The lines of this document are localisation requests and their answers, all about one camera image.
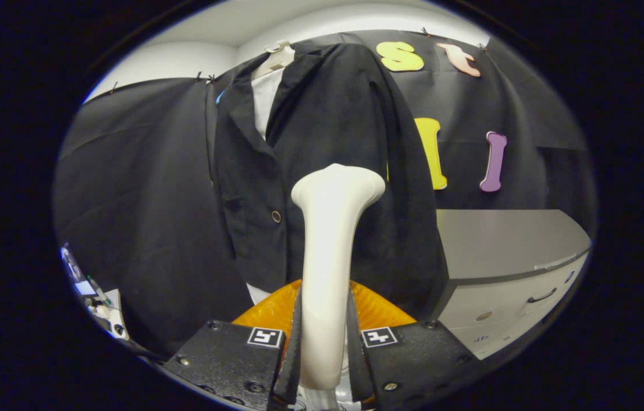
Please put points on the black blazer jacket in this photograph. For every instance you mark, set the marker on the black blazer jacket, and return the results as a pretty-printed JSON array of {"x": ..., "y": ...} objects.
[{"x": 333, "y": 114}]

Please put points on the grey cabinet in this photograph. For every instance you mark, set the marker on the grey cabinet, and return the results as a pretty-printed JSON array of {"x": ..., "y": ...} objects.
[{"x": 504, "y": 240}]

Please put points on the white clothes hanger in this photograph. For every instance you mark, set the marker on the white clothes hanger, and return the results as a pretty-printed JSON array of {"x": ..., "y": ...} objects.
[{"x": 276, "y": 57}]

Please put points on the black backdrop cloth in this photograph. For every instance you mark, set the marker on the black backdrop cloth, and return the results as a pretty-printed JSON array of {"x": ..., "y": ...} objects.
[{"x": 139, "y": 171}]

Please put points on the white garment steamer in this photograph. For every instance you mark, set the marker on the white garment steamer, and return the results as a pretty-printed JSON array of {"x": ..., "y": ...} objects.
[{"x": 327, "y": 257}]

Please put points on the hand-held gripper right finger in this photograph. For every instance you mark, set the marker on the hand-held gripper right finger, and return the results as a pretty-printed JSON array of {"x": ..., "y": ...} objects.
[{"x": 356, "y": 365}]

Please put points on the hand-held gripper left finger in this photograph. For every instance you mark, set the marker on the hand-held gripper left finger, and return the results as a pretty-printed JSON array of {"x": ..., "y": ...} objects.
[{"x": 293, "y": 365}]

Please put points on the row of black cloth clips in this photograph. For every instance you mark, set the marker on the row of black cloth clips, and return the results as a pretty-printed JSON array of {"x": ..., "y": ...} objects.
[{"x": 424, "y": 31}]

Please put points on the white shirt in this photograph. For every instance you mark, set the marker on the white shirt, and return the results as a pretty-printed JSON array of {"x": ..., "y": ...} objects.
[{"x": 267, "y": 100}]

